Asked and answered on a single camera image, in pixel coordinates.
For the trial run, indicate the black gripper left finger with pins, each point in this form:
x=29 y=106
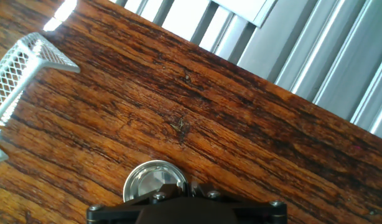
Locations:
x=122 y=208

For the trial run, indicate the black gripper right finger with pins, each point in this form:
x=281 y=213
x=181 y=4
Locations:
x=256 y=208

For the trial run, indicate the wood grain table mat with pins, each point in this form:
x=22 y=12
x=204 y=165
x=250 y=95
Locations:
x=209 y=124

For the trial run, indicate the printed paper sheet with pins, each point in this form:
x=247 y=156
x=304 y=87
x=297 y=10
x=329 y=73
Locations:
x=240 y=7

